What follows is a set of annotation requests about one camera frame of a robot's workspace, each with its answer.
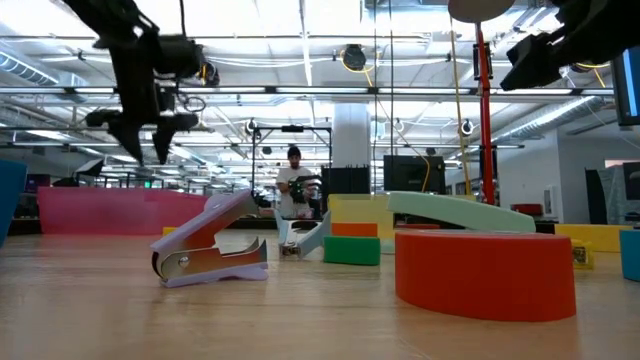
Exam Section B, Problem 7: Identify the pink plastic bin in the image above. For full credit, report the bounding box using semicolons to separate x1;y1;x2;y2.
37;187;210;236

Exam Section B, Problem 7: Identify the blue plastic bin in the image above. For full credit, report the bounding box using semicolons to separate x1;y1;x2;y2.
0;159;29;249

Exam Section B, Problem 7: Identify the red desk lamp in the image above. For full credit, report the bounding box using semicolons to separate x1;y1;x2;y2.
447;0;516;207

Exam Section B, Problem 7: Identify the white column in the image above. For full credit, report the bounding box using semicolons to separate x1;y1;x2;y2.
332;102;372;169

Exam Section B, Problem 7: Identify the black ribbed box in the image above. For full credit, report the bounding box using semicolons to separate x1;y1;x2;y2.
320;166;372;196

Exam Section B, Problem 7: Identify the black monitor back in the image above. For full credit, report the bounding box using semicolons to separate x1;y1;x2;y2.
383;154;447;196

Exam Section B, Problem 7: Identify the black metal frame rig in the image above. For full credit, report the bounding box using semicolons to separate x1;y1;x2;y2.
249;124;334;221

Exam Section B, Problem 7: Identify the red box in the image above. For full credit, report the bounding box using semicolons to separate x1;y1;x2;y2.
510;202;545;218

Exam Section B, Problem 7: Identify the person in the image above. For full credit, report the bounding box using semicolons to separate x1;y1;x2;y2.
275;145;324;220

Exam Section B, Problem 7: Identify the black hanging cable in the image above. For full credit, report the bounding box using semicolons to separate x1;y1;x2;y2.
388;0;396;195
372;0;379;195

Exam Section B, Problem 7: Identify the mint green stapler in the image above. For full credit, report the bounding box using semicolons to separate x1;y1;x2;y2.
380;191;537;255

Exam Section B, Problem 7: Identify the red tape roll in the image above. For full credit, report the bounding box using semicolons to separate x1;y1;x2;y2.
394;229;577;323

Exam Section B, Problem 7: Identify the blue tape roll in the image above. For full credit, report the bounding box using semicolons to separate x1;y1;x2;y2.
619;229;640;283

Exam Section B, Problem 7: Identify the orange block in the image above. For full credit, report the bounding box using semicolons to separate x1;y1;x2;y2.
331;222;379;238

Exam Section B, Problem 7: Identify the computer monitor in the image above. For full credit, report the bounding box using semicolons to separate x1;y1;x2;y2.
612;47;640;126

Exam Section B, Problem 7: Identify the yellow plastic bin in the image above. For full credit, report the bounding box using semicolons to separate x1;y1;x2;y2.
328;193;477;241

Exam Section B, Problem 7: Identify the yellow box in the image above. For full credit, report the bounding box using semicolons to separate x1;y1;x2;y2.
554;223;634;254

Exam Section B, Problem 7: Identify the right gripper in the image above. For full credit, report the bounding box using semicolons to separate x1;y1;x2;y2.
500;0;640;91

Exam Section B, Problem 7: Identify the black ceiling cable reel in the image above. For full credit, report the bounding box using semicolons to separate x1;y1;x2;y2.
341;43;369;72
202;60;221;86

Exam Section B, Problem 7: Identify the grey staple remover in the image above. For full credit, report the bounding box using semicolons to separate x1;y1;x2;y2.
273;209;333;260

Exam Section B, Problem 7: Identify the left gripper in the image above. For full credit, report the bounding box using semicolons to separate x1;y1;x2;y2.
84;33;201;167

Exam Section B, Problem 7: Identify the purple staple remover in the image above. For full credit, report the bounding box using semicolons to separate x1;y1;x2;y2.
149;189;270;289

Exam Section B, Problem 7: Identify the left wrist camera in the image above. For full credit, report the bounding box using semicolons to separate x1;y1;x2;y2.
153;33;207;80

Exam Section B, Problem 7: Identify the green mini stapler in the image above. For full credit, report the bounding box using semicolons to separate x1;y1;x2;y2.
323;235;382;267

